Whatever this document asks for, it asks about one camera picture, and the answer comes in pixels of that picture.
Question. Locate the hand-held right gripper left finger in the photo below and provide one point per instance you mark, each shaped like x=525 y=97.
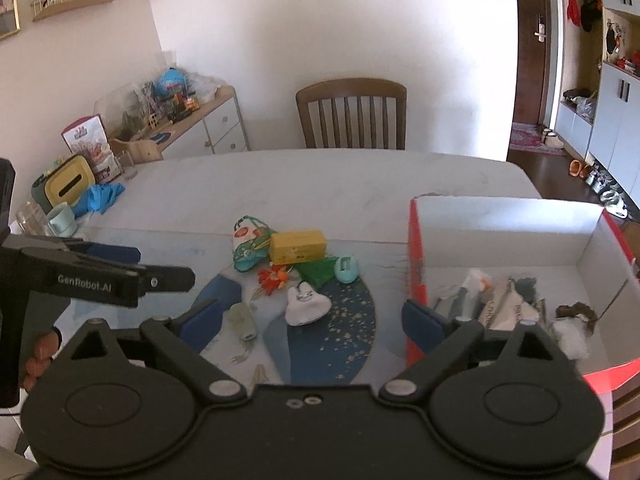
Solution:
x=202 y=320

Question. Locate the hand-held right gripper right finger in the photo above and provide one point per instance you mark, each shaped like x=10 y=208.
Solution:
x=420 y=325

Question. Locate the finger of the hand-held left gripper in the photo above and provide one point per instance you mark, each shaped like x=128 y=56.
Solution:
x=115 y=253
x=170 y=280

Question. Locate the grey-green pouch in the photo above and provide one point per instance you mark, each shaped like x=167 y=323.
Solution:
x=242 y=322

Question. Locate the white plastic bag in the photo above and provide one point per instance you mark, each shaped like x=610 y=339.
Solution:
x=477 y=277

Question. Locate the orange flower ornament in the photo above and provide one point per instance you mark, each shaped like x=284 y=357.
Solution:
x=272 y=277

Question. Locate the shiny foil bag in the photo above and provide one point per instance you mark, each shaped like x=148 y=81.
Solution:
x=505 y=310

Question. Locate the floral pouch with green trim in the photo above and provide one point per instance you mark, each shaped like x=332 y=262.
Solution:
x=250 y=242

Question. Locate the small white purse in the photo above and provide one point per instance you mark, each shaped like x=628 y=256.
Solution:
x=306 y=305

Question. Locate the dark grey pouch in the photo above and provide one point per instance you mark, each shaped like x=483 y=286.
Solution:
x=525 y=287

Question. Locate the green fringed pouch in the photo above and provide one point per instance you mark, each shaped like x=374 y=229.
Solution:
x=317 y=271

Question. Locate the red and white cardboard box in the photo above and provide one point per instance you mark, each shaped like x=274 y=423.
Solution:
x=500 y=240

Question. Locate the white fluffy cloth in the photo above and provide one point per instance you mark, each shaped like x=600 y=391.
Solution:
x=570 y=337

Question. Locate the brown fuzzy toy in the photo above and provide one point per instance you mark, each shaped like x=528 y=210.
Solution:
x=575 y=311

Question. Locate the person's left hand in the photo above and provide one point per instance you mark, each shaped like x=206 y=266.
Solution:
x=42 y=352

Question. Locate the mint green mug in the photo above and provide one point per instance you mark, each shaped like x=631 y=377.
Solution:
x=61 y=220

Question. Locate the clear glass tumbler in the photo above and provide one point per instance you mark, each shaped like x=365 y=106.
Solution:
x=30 y=217

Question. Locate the blue gloves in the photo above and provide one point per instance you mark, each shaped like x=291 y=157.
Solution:
x=100 y=196

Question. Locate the yellow tissue box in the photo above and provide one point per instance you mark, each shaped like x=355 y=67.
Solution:
x=70 y=182

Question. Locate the small drinking glass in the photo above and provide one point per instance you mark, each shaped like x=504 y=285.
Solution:
x=127 y=166

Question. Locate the blue speckled round placemat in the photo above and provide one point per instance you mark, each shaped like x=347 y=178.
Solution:
x=330 y=345

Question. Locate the small wooden crate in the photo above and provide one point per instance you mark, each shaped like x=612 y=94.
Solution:
x=142 y=149

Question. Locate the red and white carton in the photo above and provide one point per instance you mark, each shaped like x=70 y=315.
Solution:
x=90 y=142

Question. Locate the toy building model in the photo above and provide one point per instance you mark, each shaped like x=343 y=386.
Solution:
x=150 y=107

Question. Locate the white wooden sideboard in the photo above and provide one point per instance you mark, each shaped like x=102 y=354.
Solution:
x=220 y=125

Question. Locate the blue globe toy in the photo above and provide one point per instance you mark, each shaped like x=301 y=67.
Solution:
x=169 y=82

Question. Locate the clear plastic bags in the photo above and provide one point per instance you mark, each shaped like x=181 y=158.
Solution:
x=204 y=87

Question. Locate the red patterned rug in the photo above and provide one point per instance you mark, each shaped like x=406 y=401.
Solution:
x=525 y=137

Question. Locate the orange slippers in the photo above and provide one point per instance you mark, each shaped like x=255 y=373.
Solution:
x=579 y=169

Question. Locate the white slippers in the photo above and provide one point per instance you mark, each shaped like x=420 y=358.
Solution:
x=552 y=137

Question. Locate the row of shoes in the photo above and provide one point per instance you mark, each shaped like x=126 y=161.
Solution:
x=607 y=190

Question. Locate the gold framed picture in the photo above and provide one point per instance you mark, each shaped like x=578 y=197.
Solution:
x=7 y=15

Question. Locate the dark wooden door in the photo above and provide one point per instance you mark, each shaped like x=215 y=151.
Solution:
x=527 y=85

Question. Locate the grey plastic bag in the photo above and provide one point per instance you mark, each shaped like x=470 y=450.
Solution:
x=586 y=109

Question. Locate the dark shoes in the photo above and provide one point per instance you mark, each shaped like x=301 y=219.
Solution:
x=577 y=95

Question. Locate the grey hallway cabinet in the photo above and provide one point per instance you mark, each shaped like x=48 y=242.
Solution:
x=617 y=125

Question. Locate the red ornament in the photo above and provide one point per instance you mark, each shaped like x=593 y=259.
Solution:
x=627 y=63

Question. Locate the black hanging bag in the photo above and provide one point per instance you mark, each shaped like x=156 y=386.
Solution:
x=591 y=12

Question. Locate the wooden wall shelf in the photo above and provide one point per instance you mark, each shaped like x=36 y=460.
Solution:
x=85 y=2

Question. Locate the black red wall hanging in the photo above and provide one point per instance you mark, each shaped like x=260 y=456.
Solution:
x=613 y=40

